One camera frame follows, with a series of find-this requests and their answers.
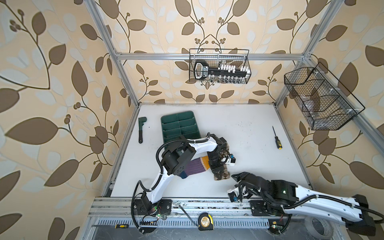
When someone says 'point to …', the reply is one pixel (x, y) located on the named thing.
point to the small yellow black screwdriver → (125, 226)
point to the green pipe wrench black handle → (141, 120)
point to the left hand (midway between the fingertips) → (221, 176)
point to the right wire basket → (327, 104)
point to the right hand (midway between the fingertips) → (235, 177)
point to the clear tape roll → (328, 229)
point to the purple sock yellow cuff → (196, 166)
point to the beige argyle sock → (221, 173)
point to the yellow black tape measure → (205, 222)
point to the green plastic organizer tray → (183, 124)
